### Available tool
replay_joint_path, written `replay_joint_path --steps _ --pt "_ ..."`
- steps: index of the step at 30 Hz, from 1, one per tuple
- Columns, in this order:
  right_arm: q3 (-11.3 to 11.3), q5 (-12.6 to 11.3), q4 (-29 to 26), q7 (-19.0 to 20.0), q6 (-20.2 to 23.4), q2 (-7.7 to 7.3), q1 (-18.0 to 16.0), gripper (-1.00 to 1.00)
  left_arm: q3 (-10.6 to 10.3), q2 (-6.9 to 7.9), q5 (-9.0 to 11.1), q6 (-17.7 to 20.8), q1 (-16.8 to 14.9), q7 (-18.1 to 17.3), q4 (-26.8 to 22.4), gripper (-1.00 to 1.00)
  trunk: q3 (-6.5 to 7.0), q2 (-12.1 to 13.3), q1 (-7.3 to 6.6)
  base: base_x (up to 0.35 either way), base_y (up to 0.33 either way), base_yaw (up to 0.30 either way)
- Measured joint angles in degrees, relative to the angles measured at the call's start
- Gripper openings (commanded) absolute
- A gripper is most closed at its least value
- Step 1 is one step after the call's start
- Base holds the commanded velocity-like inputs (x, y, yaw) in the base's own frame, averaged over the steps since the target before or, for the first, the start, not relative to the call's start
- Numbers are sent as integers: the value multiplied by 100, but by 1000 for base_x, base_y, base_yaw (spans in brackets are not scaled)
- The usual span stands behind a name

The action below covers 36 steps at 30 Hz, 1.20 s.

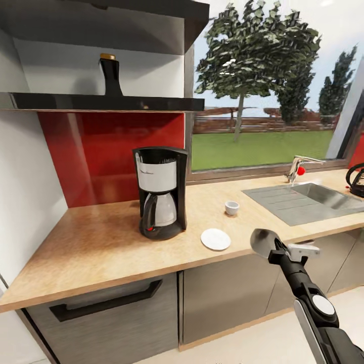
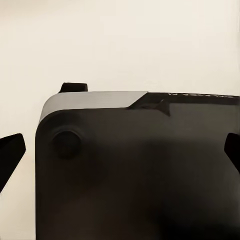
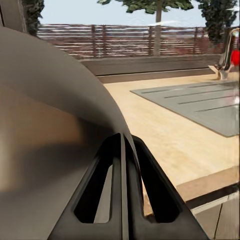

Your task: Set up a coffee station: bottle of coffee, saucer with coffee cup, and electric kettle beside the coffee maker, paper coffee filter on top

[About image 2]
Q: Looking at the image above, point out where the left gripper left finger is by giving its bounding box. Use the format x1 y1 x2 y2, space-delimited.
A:
0 133 26 193

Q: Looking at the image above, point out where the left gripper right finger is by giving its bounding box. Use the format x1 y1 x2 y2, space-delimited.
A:
224 132 240 173

